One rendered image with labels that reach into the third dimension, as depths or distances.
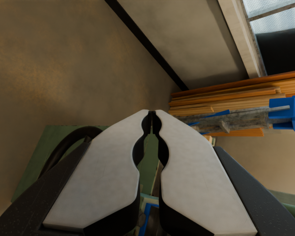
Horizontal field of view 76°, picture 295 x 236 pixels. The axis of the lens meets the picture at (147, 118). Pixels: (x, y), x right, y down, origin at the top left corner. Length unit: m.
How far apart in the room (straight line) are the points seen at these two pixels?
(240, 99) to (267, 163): 1.37
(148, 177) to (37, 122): 0.89
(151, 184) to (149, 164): 0.06
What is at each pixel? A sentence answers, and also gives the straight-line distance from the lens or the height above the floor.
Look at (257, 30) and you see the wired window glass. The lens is 1.76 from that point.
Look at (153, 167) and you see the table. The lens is 0.53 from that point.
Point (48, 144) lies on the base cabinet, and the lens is 1.12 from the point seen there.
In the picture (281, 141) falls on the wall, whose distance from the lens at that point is 3.09.
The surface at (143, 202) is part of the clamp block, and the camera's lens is 0.41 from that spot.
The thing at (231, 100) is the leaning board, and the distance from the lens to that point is 1.85.
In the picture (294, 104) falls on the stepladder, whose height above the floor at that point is 1.13.
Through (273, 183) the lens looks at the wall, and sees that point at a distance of 2.93.
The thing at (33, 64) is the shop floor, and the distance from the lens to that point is 1.32.
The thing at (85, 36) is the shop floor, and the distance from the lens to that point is 1.54.
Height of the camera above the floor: 1.22
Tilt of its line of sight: 42 degrees down
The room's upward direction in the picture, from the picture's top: 88 degrees clockwise
